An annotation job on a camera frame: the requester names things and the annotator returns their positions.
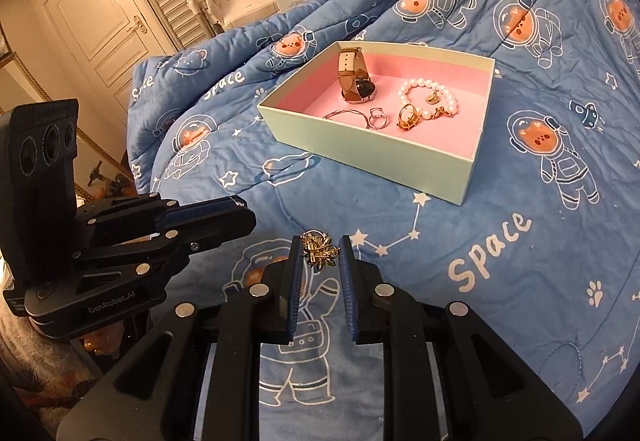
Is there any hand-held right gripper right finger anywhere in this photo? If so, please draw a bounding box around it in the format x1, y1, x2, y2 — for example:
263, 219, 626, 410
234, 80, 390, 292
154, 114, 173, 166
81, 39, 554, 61
337, 235, 583, 441

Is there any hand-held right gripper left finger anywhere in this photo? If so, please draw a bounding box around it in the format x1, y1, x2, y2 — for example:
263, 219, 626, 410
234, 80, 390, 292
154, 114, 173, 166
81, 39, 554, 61
56, 235, 307, 441

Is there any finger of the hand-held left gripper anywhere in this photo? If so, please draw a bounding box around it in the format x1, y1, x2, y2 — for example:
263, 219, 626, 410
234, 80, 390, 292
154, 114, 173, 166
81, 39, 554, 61
75, 192, 249, 242
71, 209, 257, 289

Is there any gold leaf brooch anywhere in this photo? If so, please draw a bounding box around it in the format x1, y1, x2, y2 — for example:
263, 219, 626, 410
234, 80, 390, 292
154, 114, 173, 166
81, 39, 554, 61
301, 230, 341, 270

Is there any light green box pink inside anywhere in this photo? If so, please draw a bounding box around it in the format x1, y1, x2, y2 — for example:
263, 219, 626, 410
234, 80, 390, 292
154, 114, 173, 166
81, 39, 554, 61
256, 40, 496, 206

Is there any thin silver bangle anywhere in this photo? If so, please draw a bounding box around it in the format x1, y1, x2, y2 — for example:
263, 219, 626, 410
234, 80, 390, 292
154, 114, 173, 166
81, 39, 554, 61
323, 108, 369, 122

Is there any gold ring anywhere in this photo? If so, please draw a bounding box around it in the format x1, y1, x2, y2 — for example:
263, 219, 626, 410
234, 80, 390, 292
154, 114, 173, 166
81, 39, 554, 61
397, 103, 419, 131

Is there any brown strap wristwatch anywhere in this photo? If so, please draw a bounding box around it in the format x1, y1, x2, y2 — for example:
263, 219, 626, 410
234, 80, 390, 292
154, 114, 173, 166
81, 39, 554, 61
337, 46, 374, 105

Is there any white pearl bracelet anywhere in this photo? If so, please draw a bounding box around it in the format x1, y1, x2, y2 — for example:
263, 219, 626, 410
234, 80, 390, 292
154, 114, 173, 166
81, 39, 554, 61
398, 78, 460, 120

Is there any black and orange toy vehicle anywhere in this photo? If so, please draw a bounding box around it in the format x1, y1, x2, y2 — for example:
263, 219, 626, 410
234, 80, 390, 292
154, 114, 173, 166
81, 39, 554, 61
86, 160, 137, 198

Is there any white panelled door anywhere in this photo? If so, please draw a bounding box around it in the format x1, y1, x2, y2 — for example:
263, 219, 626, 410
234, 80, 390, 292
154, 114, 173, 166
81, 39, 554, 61
42, 0, 169, 105

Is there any blue astronaut print blanket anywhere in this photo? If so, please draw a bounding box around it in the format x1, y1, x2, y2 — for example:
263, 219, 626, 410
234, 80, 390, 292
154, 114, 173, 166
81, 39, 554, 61
125, 0, 640, 441

